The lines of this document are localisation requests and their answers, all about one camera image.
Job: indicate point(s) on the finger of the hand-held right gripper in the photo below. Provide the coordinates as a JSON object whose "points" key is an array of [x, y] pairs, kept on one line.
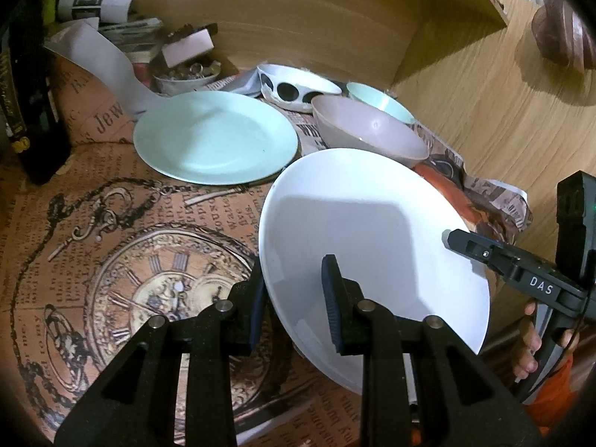
{"points": [[479, 249]]}

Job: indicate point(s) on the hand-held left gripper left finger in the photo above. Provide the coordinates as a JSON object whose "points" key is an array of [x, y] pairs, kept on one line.
{"points": [[257, 307]]}

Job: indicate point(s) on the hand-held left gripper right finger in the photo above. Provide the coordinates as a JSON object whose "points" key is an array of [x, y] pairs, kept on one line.
{"points": [[331, 302]]}

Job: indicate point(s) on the white plate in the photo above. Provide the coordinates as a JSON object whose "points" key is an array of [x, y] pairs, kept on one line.
{"points": [[372, 219]]}

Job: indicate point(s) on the mint green plate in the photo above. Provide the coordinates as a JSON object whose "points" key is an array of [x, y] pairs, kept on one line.
{"points": [[209, 139]]}

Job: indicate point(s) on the person's right forearm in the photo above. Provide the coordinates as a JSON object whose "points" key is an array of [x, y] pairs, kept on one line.
{"points": [[554, 396]]}

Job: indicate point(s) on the person's right hand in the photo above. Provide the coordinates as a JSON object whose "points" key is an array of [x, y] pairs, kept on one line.
{"points": [[528, 344]]}

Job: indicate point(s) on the vintage printed paper lining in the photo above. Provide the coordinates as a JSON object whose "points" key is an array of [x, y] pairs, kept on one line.
{"points": [[116, 242]]}

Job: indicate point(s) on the pale grey bowl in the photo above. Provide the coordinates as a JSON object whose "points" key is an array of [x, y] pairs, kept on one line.
{"points": [[368, 130]]}

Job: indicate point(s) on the mint green bowl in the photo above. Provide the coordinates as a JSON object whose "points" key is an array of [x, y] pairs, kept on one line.
{"points": [[382, 100]]}

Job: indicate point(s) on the dark carved wooden figure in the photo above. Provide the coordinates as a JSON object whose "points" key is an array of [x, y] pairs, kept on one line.
{"points": [[558, 28]]}

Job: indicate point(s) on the white bowl with black dots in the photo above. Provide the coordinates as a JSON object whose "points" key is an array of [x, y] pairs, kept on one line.
{"points": [[298, 79]]}

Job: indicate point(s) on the small bowl holding glass pebbles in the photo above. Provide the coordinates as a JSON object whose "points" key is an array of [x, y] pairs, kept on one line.
{"points": [[186, 86]]}

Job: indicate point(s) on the pile of glass pebbles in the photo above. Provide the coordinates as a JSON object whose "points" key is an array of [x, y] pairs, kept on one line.
{"points": [[191, 72]]}

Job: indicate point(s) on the white cardboard box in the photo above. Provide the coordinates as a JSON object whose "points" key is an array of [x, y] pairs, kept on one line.
{"points": [[186, 49]]}

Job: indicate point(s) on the grey paper sheet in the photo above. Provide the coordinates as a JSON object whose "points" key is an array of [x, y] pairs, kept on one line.
{"points": [[102, 60]]}

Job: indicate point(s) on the stack of folded newspapers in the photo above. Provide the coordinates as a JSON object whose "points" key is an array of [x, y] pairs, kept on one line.
{"points": [[135, 37]]}

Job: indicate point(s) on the rolled newspaper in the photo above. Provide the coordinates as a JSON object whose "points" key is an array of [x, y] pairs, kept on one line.
{"points": [[102, 4]]}

